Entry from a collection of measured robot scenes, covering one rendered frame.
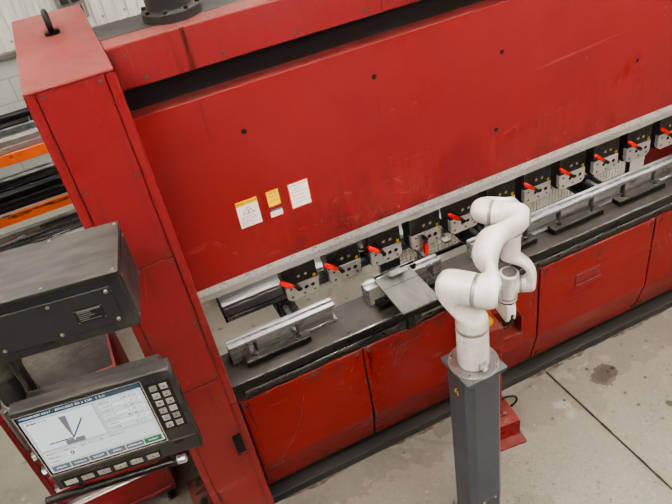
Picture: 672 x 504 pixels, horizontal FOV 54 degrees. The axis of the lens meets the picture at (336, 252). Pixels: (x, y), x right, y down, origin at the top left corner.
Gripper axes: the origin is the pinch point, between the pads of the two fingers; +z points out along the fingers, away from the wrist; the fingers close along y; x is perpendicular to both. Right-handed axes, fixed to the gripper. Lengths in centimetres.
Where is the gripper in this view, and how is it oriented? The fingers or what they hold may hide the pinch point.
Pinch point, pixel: (505, 322)
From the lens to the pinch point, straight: 309.1
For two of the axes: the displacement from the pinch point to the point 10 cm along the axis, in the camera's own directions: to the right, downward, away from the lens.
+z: 1.3, 7.4, 6.6
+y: 3.1, 6.0, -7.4
